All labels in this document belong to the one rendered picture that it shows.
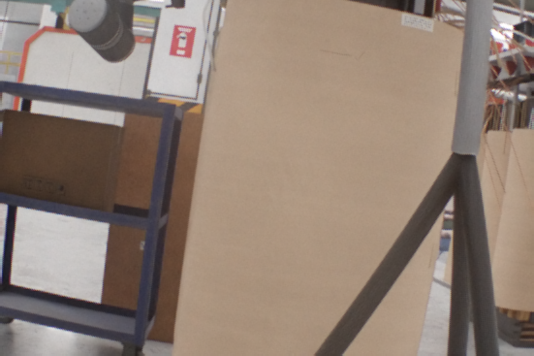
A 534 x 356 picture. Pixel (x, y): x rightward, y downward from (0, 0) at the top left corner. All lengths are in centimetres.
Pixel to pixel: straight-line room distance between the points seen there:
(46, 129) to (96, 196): 28
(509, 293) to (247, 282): 295
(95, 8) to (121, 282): 155
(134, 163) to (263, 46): 185
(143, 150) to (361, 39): 189
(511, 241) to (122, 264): 203
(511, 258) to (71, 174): 243
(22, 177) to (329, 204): 150
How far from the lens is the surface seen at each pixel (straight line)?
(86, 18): 202
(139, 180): 328
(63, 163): 274
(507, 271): 432
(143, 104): 264
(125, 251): 331
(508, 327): 455
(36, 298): 318
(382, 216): 149
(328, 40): 148
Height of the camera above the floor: 76
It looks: level
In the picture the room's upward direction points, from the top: 9 degrees clockwise
